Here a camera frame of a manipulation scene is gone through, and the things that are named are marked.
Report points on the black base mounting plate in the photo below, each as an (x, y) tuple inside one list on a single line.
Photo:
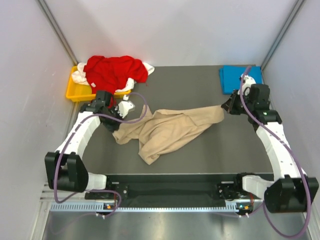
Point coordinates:
[(213, 190)]

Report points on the white t shirt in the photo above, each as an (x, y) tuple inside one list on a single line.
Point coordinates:
[(79, 77)]

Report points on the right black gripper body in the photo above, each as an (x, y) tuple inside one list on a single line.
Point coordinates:
[(237, 108)]

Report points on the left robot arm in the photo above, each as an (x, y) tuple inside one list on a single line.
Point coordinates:
[(64, 167)]

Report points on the folded blue t shirt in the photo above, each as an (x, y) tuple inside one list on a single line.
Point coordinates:
[(230, 77)]

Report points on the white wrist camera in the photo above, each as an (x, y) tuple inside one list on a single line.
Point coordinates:
[(124, 107), (248, 81)]

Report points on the beige t shirt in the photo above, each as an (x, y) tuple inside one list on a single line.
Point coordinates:
[(166, 131)]

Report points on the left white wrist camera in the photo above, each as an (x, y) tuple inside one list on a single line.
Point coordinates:
[(124, 107)]

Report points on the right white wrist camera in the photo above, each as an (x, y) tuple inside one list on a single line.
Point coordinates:
[(248, 81)]

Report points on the grey slotted cable duct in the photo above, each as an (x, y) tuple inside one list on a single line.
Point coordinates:
[(106, 207)]

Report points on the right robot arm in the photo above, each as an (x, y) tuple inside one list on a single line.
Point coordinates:
[(286, 192)]

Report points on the yellow plastic bin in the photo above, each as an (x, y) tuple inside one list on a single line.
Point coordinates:
[(77, 92)]

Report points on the red t shirt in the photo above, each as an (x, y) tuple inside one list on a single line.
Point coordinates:
[(124, 65)]

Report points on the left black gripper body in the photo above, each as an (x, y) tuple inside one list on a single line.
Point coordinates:
[(110, 123)]

